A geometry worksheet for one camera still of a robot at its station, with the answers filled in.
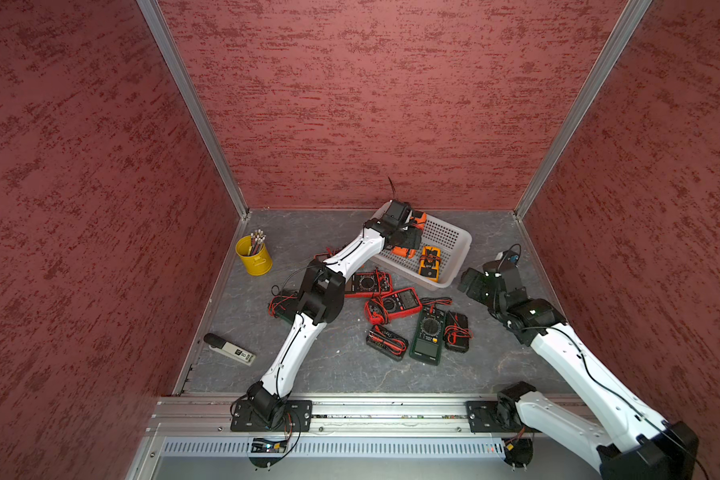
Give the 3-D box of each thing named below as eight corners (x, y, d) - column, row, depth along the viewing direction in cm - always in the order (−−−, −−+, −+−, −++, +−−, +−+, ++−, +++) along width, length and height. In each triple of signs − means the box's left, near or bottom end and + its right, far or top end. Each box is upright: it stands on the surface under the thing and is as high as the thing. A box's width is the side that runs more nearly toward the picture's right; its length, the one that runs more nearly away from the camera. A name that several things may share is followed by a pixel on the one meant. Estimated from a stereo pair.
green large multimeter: (406, 357, 85) (407, 354, 83) (423, 295, 98) (424, 291, 96) (437, 368, 83) (438, 366, 81) (450, 303, 96) (451, 300, 94)
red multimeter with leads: (371, 330, 90) (371, 323, 86) (362, 309, 95) (362, 301, 91) (421, 311, 94) (423, 304, 90) (410, 292, 99) (412, 284, 95)
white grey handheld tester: (209, 348, 87) (200, 341, 83) (216, 338, 89) (209, 331, 85) (249, 369, 83) (243, 363, 79) (256, 358, 85) (250, 351, 81)
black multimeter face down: (442, 349, 87) (445, 344, 83) (444, 316, 94) (447, 310, 90) (468, 355, 86) (472, 350, 82) (468, 321, 93) (472, 315, 89)
